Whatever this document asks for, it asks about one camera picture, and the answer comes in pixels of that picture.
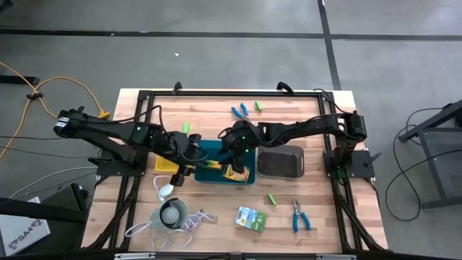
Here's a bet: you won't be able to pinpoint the green yellow crayon box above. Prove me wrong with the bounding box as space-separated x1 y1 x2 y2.
201 160 223 171
222 164 251 183

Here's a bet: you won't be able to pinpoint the white inline cord switch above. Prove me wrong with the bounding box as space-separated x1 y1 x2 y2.
158 181 175 199

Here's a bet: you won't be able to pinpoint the grey lamp with bulb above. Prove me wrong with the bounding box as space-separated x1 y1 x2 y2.
149 197 190 232

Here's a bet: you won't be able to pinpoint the black equipment stand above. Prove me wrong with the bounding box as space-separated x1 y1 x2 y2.
0 182 90 225

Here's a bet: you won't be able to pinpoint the carded pencil pack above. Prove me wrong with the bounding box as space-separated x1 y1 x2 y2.
234 205 269 233

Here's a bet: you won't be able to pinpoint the thin black floor cable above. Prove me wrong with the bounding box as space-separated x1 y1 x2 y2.
0 135 64 141
0 145 100 160

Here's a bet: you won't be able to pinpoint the yellow plastic basket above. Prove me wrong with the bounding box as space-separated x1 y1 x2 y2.
154 155 181 173

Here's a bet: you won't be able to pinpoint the dark grey plastic tray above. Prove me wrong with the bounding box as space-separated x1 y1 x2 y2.
256 144 305 179

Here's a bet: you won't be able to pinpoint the black aluminium frame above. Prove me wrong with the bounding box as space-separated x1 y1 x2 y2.
81 88 389 256

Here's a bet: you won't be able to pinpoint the yellow extension cord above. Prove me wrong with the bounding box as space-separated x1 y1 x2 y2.
0 61 111 160

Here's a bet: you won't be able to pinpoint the silver rail bracket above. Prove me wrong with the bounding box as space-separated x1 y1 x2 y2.
114 252 156 260
315 253 357 260

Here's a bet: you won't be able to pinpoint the blue handled hole punch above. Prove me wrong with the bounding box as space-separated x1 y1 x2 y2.
291 198 312 233

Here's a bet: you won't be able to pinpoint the black metal table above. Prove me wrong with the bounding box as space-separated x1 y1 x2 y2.
398 97 462 211

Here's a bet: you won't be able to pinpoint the white floor cable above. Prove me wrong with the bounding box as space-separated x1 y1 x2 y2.
9 165 99 199

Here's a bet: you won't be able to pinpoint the looped black floor cable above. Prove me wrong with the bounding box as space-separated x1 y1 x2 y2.
384 149 462 222

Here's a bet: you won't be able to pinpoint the blue handled pliers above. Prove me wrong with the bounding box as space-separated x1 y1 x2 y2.
231 102 250 122

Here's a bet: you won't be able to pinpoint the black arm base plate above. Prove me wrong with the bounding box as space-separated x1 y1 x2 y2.
323 149 383 178
88 149 149 178

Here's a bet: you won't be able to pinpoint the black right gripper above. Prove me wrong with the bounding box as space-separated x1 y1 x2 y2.
216 121 261 175

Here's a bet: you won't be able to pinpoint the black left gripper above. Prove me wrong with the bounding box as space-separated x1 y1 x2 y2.
167 132 214 187

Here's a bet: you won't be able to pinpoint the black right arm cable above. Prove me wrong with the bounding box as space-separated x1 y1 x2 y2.
312 87 358 115

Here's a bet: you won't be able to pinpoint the white lamp cable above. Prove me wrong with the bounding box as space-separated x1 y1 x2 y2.
124 175 217 251

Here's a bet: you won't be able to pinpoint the black floor stand foot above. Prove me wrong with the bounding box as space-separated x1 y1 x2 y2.
0 74 40 86

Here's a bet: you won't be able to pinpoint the white cardboard box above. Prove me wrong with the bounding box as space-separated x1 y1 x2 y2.
0 196 51 257

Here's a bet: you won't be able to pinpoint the teal plastic bin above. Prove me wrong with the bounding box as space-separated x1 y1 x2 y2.
193 139 256 186

